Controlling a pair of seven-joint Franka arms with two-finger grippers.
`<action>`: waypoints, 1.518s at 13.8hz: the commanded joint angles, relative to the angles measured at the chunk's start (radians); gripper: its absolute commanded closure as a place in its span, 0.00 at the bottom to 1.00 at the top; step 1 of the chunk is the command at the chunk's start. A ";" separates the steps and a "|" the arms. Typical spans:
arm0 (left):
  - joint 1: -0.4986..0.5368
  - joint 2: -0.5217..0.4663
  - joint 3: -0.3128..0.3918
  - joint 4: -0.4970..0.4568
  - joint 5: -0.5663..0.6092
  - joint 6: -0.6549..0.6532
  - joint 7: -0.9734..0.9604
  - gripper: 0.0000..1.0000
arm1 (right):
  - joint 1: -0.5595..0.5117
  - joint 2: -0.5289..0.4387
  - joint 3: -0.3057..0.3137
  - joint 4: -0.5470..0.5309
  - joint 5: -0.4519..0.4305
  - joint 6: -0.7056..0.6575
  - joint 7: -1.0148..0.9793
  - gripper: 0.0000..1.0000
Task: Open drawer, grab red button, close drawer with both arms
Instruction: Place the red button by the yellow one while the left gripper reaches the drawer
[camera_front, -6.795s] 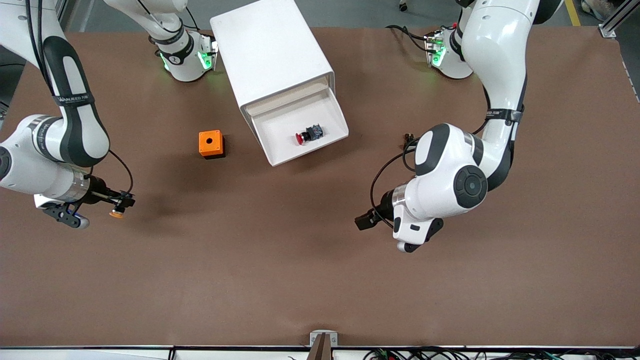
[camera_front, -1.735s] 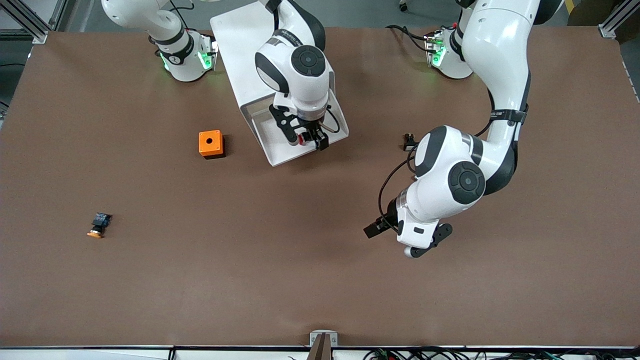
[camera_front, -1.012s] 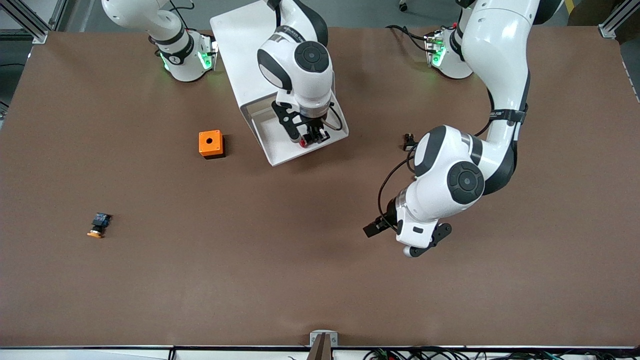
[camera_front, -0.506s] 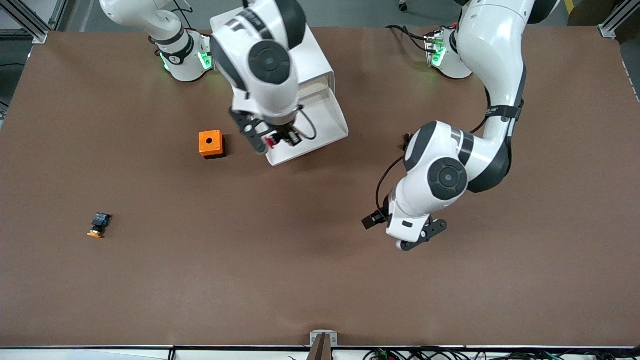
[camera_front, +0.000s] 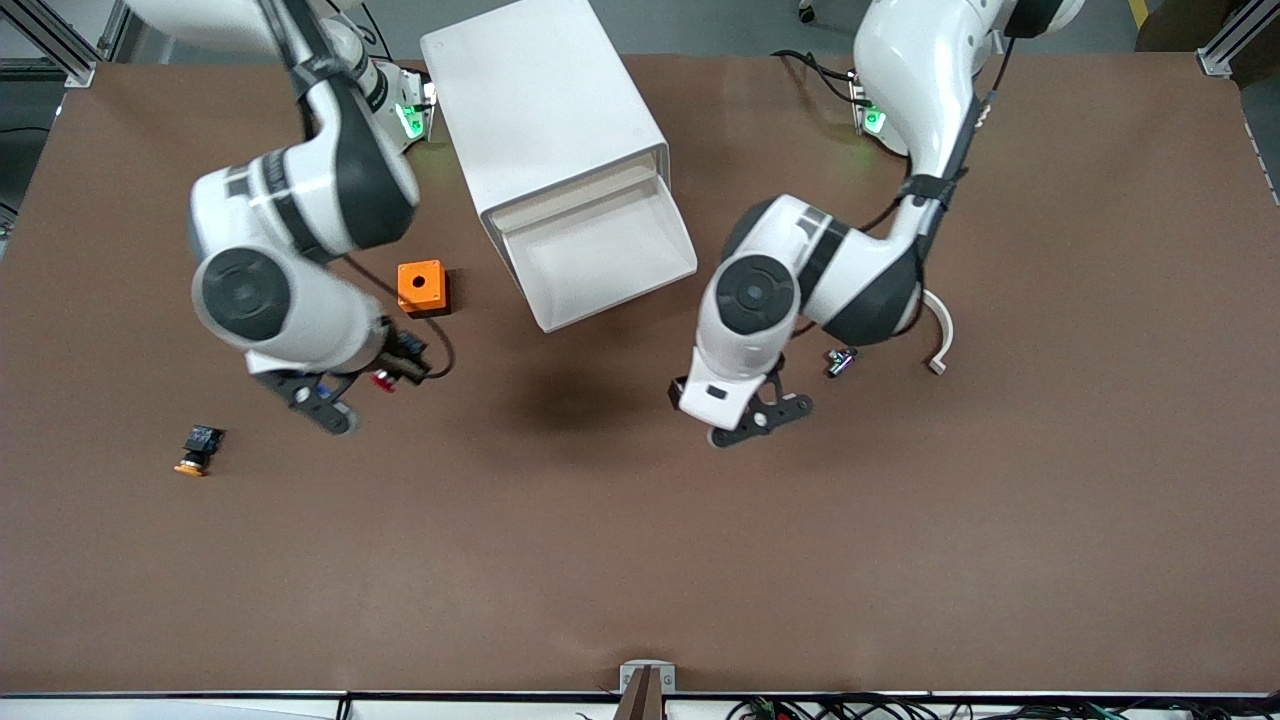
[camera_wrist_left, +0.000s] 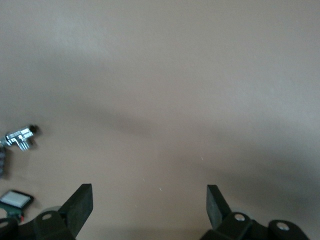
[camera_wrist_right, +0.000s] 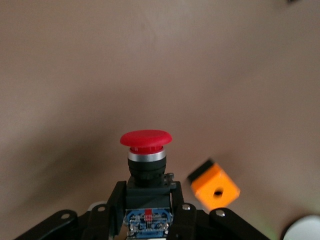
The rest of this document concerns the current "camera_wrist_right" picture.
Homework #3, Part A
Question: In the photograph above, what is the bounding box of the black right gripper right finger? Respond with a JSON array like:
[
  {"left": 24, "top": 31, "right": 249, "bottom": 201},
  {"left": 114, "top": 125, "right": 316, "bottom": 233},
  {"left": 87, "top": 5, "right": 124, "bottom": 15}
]
[{"left": 166, "top": 180, "right": 271, "bottom": 240}]

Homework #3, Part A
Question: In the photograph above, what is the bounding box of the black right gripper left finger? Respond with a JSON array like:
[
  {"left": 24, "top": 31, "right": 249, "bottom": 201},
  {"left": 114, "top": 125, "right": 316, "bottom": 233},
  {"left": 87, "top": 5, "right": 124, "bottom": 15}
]
[{"left": 12, "top": 180, "right": 127, "bottom": 240}]

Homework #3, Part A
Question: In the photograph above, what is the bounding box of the red mushroom push button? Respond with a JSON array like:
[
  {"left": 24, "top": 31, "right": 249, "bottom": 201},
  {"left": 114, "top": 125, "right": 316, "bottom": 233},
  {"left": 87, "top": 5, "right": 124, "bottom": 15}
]
[{"left": 119, "top": 128, "right": 176, "bottom": 238}]

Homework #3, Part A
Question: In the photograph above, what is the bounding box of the orange button enclosure box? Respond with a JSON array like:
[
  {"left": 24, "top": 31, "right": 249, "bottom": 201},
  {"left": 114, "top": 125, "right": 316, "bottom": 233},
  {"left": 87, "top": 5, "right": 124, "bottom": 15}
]
[{"left": 186, "top": 158, "right": 242, "bottom": 211}]

